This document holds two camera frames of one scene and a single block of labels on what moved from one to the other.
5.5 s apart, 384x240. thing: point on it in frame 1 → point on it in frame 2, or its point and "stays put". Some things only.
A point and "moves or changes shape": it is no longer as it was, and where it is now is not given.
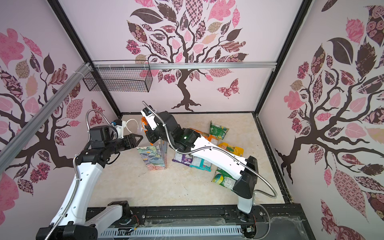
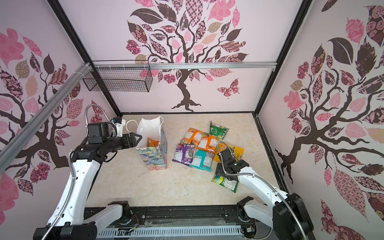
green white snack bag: (223, 178) stays put
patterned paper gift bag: (155, 156) stays put
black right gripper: (152, 134) → (218, 170)
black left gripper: (132, 143) stays put
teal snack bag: (201, 163) stays put
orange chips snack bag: (143, 123) moves or changes shape
